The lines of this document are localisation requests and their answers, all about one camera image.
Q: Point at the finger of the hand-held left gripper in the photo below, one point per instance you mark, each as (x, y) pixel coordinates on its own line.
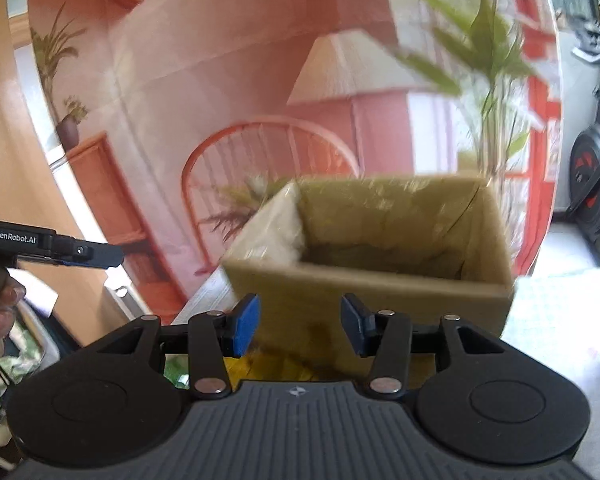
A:
(97, 255)

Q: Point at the yellow snack bag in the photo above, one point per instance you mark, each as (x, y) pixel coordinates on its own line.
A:
(280, 366)

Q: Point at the white paper sheet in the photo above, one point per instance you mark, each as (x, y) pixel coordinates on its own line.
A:
(40, 300)

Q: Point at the brown cardboard box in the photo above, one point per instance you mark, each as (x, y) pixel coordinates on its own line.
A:
(300, 300)

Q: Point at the black exercise bike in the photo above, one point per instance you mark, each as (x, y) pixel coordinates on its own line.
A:
(595, 170)

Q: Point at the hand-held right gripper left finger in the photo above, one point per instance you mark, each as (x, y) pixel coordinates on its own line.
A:
(244, 322)

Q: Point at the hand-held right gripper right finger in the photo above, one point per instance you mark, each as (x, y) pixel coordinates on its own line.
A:
(352, 322)

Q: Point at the floral patterned cloth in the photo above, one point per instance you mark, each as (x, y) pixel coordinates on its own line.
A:
(22, 365)

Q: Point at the pale plaid tablecloth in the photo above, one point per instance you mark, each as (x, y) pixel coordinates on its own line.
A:
(555, 310)

